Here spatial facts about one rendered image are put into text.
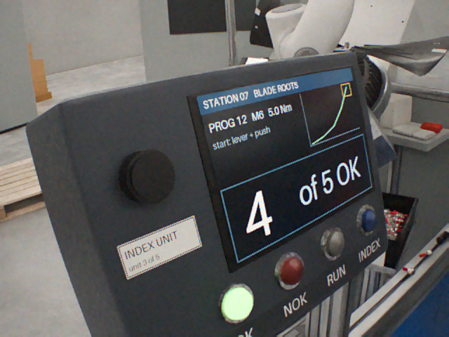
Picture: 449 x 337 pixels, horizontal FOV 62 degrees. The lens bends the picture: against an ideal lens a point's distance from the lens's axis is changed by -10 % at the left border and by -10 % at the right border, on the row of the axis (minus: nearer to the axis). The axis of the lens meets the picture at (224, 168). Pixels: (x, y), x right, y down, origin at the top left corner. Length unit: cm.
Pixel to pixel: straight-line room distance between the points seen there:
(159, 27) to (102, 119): 363
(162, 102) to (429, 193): 168
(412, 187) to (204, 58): 224
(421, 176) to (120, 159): 169
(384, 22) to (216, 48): 224
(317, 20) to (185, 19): 297
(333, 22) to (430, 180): 123
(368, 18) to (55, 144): 130
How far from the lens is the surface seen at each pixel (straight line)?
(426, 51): 98
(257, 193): 27
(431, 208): 187
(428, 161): 181
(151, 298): 23
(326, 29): 70
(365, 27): 143
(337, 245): 32
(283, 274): 29
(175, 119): 23
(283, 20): 76
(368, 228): 36
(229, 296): 26
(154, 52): 390
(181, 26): 366
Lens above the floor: 129
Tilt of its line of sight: 21 degrees down
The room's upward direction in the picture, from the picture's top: 4 degrees counter-clockwise
